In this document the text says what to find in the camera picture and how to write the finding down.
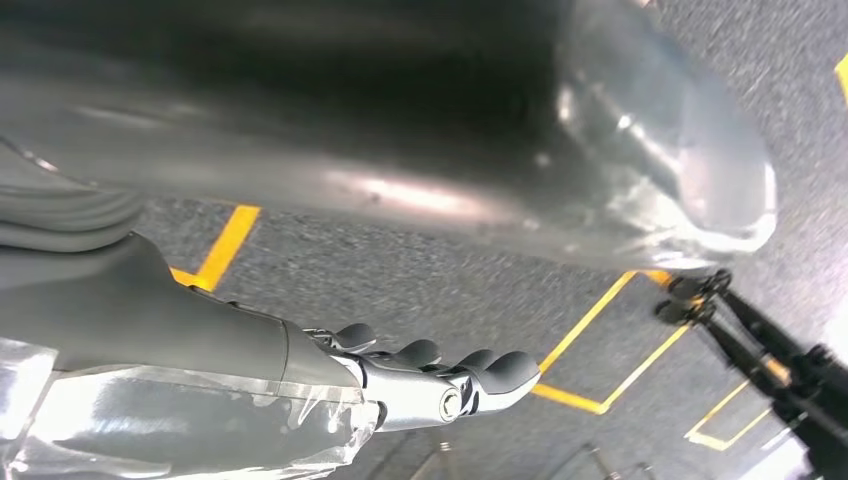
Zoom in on black tripod stand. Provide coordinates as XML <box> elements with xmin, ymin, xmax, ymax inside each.
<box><xmin>654</xmin><ymin>268</ymin><xmax>848</xmax><ymax>480</ymax></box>

